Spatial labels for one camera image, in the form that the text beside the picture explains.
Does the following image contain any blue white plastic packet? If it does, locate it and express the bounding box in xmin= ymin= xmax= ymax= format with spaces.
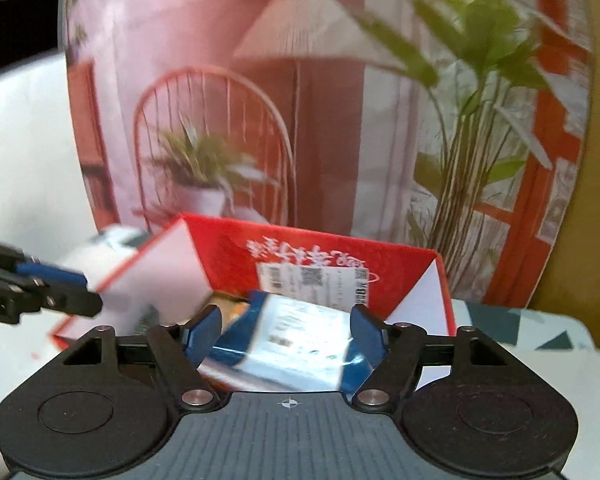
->
xmin=201 ymin=290 xmax=372 ymax=396

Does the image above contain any printed living room backdrop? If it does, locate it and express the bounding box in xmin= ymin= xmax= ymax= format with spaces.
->
xmin=60 ymin=0 xmax=592 ymax=308

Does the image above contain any red strawberry cardboard box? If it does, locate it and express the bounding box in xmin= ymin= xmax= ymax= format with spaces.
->
xmin=52 ymin=214 xmax=456 ymax=348

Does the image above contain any white board panel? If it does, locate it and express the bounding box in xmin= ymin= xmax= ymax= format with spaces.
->
xmin=0 ymin=54 xmax=96 ymax=261

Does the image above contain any white patterned tablecloth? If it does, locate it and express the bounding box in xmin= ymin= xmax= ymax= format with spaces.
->
xmin=450 ymin=299 xmax=600 ymax=480

